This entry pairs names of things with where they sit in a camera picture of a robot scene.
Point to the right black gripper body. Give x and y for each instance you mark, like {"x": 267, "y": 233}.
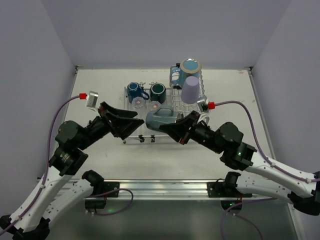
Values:
{"x": 190, "y": 128}

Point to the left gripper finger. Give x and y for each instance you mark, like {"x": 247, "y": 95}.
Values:
{"x": 104, "y": 107}
{"x": 123, "y": 127}

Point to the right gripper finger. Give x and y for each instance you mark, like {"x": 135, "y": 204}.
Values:
{"x": 193, "y": 118}
{"x": 179, "y": 131}

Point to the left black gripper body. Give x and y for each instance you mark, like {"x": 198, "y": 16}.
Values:
{"x": 107, "y": 121}

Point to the grey blue mug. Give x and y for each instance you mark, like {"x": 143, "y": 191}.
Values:
{"x": 165, "y": 114}

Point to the lavender plastic cup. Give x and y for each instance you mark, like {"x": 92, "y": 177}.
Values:
{"x": 190, "y": 90}

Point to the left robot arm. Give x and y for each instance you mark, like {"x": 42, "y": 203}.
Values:
{"x": 32, "y": 220}

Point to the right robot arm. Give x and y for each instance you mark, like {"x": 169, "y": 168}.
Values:
{"x": 251, "y": 172}

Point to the clear glass back left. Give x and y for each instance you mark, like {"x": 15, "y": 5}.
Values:
{"x": 138, "y": 103}

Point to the clear glass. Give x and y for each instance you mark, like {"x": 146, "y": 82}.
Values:
{"x": 153, "y": 106}
{"x": 138, "y": 103}

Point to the dark blue mug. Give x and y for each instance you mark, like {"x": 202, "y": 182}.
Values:
{"x": 134, "y": 90}

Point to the clear glass back right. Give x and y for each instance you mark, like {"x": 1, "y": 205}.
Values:
{"x": 153, "y": 106}

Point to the dark green mug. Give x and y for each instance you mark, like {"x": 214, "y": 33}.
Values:
{"x": 158, "y": 93}

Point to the light blue ceramic mug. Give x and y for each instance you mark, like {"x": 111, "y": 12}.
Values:
{"x": 189, "y": 67}

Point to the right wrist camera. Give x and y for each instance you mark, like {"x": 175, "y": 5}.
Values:
{"x": 203, "y": 106}

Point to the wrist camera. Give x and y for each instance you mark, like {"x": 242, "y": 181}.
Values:
{"x": 203, "y": 106}
{"x": 91, "y": 100}

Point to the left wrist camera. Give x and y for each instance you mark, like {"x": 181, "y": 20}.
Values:
{"x": 91, "y": 100}

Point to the silver wire dish rack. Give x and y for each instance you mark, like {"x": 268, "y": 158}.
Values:
{"x": 143, "y": 134}

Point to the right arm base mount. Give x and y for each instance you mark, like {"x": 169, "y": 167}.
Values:
{"x": 216, "y": 190}

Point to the aluminium frame rail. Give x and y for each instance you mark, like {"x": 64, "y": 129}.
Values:
{"x": 162, "y": 188}

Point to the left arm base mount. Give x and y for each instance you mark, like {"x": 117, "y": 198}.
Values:
{"x": 101, "y": 201}

